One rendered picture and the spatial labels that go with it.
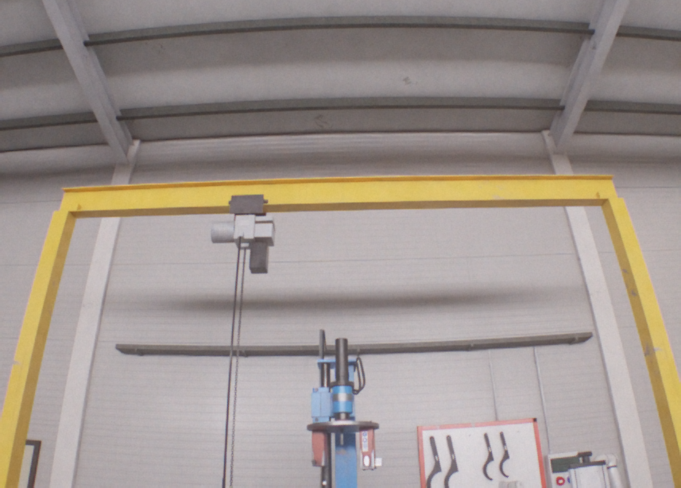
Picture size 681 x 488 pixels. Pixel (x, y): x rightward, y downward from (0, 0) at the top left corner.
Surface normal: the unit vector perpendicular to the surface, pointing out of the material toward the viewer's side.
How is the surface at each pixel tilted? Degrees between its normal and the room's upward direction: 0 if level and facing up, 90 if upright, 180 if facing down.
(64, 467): 90
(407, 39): 173
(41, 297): 90
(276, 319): 90
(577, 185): 90
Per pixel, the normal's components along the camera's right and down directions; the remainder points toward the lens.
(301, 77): 0.02, 0.81
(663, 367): -0.02, -0.49
